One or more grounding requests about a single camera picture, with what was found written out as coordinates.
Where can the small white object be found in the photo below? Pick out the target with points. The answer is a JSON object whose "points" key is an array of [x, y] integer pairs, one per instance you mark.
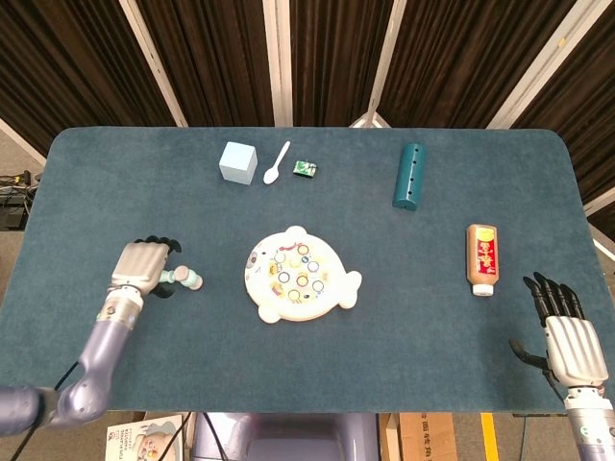
{"points": [[189, 278]]}

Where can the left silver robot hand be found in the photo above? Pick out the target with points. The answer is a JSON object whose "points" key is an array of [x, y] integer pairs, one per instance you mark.
{"points": [[137, 264]]}

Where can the printed toy packaging box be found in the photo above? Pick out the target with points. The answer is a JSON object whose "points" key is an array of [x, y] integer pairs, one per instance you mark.
{"points": [[144, 439]]}

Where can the right purple robot arm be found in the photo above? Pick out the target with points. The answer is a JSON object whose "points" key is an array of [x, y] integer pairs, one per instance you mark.
{"points": [[593, 425]]}

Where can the white frame pole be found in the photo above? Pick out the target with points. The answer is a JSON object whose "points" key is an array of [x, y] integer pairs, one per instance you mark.
{"points": [[278, 62], [379, 72], [154, 62], [543, 67]]}

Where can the purple robot torso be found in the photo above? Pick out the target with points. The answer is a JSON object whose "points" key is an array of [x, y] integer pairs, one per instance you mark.
{"points": [[288, 437]]}

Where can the small green packet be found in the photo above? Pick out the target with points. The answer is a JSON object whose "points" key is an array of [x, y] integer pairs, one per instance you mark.
{"points": [[305, 168]]}

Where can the brown cardboard box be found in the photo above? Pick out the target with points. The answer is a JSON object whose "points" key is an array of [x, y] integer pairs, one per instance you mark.
{"points": [[423, 437]]}

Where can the brown sauce bottle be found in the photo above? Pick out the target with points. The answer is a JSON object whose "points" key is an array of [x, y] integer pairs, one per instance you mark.
{"points": [[481, 259]]}

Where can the dark brown curtain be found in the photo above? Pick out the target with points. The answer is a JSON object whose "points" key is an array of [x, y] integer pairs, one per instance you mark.
{"points": [[216, 57]]}

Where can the white plastic spoon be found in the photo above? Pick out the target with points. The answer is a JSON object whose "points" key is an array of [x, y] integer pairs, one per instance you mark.
{"points": [[270, 177]]}

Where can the white fish-shaped toy board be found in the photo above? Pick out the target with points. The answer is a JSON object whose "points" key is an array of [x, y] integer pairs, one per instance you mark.
{"points": [[298, 278]]}

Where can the blue felt table cover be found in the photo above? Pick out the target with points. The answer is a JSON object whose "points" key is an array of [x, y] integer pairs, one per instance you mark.
{"points": [[384, 365]]}

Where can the light blue cube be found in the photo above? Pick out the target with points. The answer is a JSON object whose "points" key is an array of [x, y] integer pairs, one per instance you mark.
{"points": [[235, 163]]}

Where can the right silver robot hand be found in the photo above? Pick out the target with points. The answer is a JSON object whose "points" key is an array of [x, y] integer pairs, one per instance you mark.
{"points": [[574, 350]]}

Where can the teal half-cylinder block with holes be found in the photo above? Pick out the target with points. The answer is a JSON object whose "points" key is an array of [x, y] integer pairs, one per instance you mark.
{"points": [[409, 177]]}

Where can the left purple robot arm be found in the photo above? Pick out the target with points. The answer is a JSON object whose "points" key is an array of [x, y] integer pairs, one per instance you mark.
{"points": [[103, 346]]}

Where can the black floor electronics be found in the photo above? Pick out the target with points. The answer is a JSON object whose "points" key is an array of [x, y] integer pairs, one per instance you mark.
{"points": [[12, 201]]}

